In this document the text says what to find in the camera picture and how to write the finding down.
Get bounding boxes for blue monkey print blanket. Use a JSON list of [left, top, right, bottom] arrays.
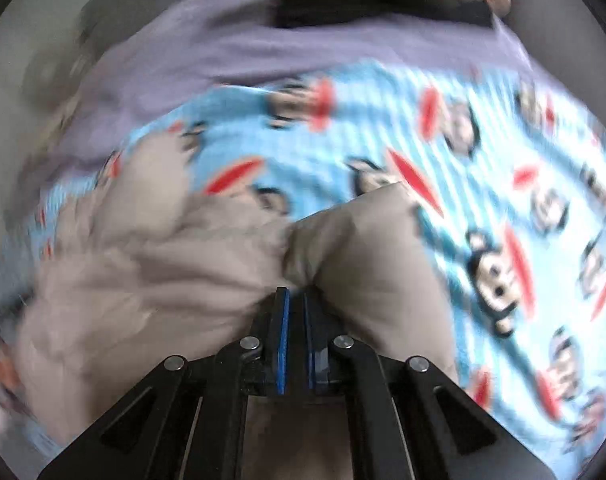
[[0, 57, 606, 480]]

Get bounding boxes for black folded garment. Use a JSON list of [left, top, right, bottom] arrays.
[[277, 0, 494, 30]]

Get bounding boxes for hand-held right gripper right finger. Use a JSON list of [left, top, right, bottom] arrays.
[[303, 290, 558, 480]]

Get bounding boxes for beige puffer jacket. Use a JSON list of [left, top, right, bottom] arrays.
[[13, 135, 460, 480]]

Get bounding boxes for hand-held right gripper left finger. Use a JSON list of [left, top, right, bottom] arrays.
[[38, 287, 290, 480]]

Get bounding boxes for purple duvet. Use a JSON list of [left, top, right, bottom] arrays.
[[18, 0, 548, 181]]

